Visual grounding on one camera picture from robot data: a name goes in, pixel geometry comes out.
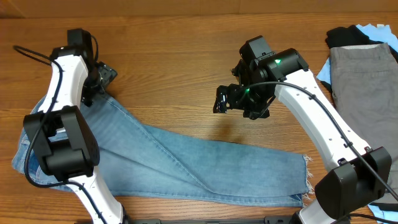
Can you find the light blue denim jeans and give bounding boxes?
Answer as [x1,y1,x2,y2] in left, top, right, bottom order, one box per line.
[11,92,315,208]

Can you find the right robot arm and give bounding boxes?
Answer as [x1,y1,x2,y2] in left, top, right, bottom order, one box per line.
[213,36,392,224]

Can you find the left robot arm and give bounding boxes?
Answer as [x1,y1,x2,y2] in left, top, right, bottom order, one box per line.
[14,28,131,223]

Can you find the grey folded trousers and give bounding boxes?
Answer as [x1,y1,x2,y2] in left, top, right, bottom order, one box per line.
[330,44,397,190]

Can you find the black folded garment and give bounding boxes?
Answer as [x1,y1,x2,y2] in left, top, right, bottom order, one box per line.
[317,25,397,96]

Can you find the light blue folded garment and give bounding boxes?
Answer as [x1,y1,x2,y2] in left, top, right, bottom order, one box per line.
[316,24,398,224]

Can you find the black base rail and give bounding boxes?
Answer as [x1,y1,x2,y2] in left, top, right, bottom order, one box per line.
[131,215,292,224]

